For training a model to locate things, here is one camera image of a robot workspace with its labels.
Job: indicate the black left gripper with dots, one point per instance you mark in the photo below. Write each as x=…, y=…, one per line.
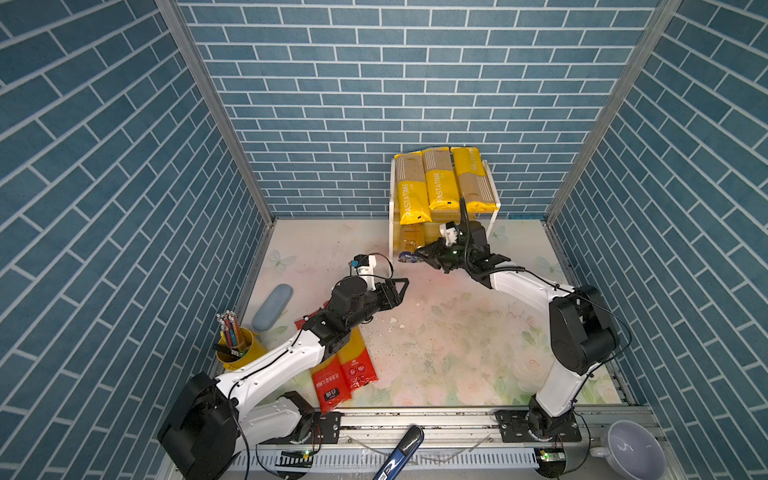
x=394, y=299

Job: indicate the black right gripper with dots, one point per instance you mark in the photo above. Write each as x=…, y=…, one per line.
x=435, y=253

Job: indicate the blue moli pasta bag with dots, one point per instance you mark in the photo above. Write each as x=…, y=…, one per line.
x=412, y=239

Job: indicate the yellow pastatime bag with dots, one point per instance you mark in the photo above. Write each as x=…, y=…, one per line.
x=473, y=181
x=411, y=189
x=442, y=188

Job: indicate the red spaghetti bag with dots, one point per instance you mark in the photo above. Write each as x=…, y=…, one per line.
x=356, y=363
x=330, y=381

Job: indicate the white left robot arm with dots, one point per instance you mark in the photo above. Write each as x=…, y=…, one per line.
x=264, y=372

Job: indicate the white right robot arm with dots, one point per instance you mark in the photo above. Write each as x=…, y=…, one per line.
x=582, y=331

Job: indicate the wooden two-tier shelf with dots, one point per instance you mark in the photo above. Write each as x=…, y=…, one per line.
x=431, y=229

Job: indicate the grey-blue glasses case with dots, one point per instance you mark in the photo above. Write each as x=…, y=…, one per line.
x=272, y=308

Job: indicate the blue black handheld tool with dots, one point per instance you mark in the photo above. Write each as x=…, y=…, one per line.
x=402, y=454

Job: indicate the yellow pencil cup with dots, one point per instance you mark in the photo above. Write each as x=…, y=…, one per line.
x=237, y=346

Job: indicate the white bowl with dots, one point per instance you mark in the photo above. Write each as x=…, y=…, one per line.
x=631, y=451

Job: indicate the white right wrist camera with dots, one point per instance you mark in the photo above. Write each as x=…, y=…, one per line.
x=450, y=233

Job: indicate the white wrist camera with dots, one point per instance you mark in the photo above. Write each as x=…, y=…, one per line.
x=450, y=233
x=363, y=265

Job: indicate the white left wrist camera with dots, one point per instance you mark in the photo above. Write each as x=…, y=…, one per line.
x=363, y=265

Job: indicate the aluminium mounting rail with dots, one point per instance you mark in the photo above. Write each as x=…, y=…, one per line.
x=284, y=440

